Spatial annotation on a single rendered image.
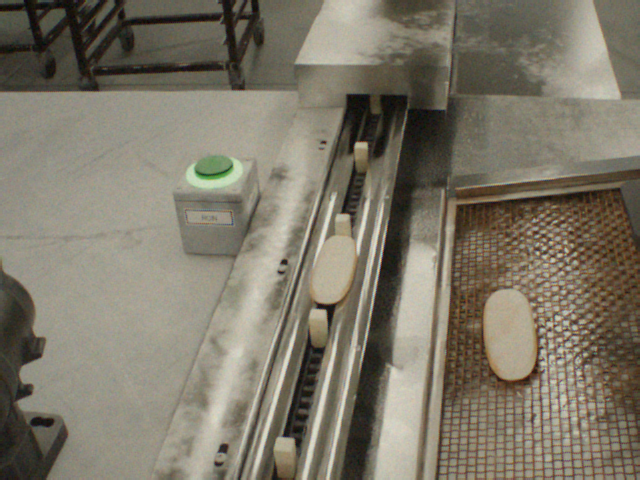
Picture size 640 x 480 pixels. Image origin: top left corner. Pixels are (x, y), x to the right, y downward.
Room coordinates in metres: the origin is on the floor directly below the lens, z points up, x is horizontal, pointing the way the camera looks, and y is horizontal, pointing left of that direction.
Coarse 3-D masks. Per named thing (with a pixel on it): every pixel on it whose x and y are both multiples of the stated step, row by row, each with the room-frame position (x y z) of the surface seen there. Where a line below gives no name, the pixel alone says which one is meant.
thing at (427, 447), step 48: (480, 192) 0.65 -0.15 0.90; (528, 192) 0.64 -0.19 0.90; (576, 192) 0.62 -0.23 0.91; (576, 240) 0.56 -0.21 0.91; (480, 288) 0.52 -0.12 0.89; (528, 288) 0.51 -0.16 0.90; (576, 288) 0.49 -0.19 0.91; (432, 336) 0.47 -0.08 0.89; (480, 336) 0.46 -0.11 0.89; (576, 336) 0.44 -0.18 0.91; (432, 384) 0.42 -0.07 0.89; (480, 384) 0.42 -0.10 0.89; (576, 384) 0.40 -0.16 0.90; (432, 432) 0.38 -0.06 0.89
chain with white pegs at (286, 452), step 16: (368, 128) 0.90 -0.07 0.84; (368, 144) 0.86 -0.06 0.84; (368, 160) 0.82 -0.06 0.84; (352, 192) 0.76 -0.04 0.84; (352, 208) 0.74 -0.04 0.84; (336, 224) 0.67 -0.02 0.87; (352, 224) 0.70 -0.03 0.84; (320, 320) 0.53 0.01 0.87; (320, 336) 0.53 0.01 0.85; (304, 368) 0.50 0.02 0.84; (320, 368) 0.50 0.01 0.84; (304, 384) 0.49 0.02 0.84; (304, 400) 0.47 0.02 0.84; (304, 416) 0.45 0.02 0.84; (304, 432) 0.43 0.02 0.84; (288, 448) 0.39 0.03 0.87; (288, 464) 0.39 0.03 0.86
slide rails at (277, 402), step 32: (384, 96) 0.96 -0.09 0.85; (352, 128) 0.88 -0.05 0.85; (384, 128) 0.88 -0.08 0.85; (352, 160) 0.81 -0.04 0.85; (384, 160) 0.80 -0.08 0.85; (320, 224) 0.69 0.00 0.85; (352, 288) 0.59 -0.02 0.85; (288, 320) 0.55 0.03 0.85; (352, 320) 0.55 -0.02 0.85; (288, 352) 0.51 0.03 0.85; (288, 384) 0.48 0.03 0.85; (320, 384) 0.47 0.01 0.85; (320, 416) 0.44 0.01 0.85; (256, 448) 0.41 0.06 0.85; (320, 448) 0.41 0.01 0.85
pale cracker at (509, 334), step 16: (496, 304) 0.48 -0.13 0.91; (512, 304) 0.48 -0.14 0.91; (528, 304) 0.48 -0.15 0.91; (496, 320) 0.47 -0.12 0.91; (512, 320) 0.46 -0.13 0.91; (528, 320) 0.46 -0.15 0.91; (496, 336) 0.45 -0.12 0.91; (512, 336) 0.45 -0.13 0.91; (528, 336) 0.44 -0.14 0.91; (496, 352) 0.43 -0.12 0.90; (512, 352) 0.43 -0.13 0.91; (528, 352) 0.43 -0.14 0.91; (496, 368) 0.42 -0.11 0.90; (512, 368) 0.42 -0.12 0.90; (528, 368) 0.42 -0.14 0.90
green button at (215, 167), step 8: (200, 160) 0.74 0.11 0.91; (208, 160) 0.74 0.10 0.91; (216, 160) 0.74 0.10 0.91; (224, 160) 0.73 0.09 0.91; (200, 168) 0.72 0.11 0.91; (208, 168) 0.72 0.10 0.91; (216, 168) 0.72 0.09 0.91; (224, 168) 0.72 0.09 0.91; (232, 168) 0.72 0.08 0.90; (200, 176) 0.71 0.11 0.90; (208, 176) 0.71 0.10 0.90; (216, 176) 0.71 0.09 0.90; (224, 176) 0.71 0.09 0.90
